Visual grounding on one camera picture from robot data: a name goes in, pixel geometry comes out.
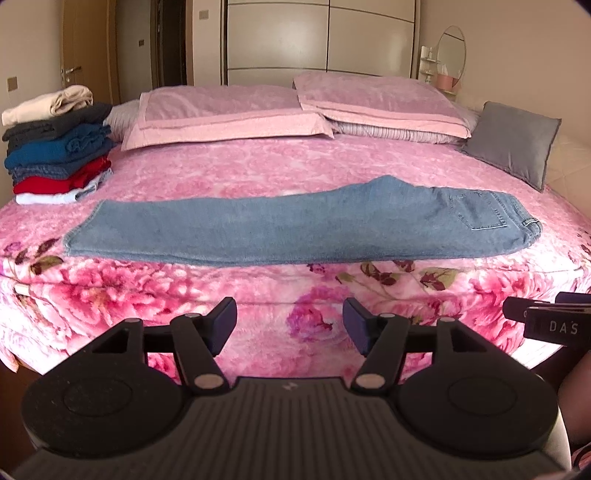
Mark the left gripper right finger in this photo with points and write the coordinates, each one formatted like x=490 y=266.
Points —
x=381 y=340

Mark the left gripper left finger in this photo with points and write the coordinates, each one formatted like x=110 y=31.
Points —
x=197 y=340

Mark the blue denim jeans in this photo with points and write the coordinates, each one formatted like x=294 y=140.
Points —
x=383 y=219

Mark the person's right hand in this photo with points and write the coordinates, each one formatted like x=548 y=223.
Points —
x=574 y=396

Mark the pink floral bed blanket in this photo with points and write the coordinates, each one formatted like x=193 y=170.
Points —
x=289 y=317

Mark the grey square cushion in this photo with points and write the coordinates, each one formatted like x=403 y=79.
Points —
x=515 y=141

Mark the white folded garment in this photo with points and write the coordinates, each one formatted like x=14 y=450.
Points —
x=70 y=197

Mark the red folded garment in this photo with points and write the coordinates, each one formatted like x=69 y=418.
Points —
x=79 y=179

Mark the dark blue folded sweater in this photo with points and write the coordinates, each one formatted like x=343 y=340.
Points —
x=85 y=141

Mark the left pink pillow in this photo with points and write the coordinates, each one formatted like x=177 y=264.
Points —
x=189 y=114

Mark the pink pillow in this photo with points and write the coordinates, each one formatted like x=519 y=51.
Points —
x=189 y=114
x=393 y=103

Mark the right pink pillow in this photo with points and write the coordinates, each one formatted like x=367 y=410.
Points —
x=393 y=103

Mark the dark folded jeans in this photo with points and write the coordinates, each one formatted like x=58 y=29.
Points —
x=58 y=171

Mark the black folded garment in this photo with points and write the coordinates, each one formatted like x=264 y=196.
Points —
x=51 y=129

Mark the pink tissue box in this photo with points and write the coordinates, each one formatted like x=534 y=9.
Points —
x=446 y=83

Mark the beige folded garment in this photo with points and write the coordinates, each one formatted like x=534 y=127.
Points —
x=48 y=106

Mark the white bedside shelf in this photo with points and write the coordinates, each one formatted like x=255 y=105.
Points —
x=428 y=64

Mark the round vanity mirror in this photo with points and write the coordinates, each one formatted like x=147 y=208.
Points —
x=452 y=53

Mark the cream sliding wardrobe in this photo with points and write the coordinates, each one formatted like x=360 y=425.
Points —
x=270 y=42

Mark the wooden bedroom door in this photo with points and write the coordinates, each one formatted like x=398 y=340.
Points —
x=88 y=48

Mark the wall light switch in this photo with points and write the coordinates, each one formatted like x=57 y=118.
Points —
x=12 y=84

